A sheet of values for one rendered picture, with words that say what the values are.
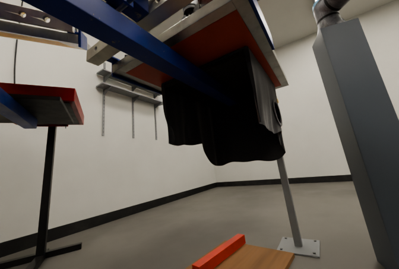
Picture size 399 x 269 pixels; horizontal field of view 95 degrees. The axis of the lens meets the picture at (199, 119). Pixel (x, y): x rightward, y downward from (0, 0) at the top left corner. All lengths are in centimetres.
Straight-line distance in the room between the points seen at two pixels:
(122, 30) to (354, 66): 109
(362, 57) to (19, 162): 272
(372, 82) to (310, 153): 315
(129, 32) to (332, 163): 407
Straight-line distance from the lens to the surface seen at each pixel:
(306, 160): 427
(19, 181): 243
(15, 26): 106
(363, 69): 125
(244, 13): 64
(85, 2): 50
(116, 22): 53
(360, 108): 117
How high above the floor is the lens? 53
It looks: 14 degrees up
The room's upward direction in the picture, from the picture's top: 6 degrees counter-clockwise
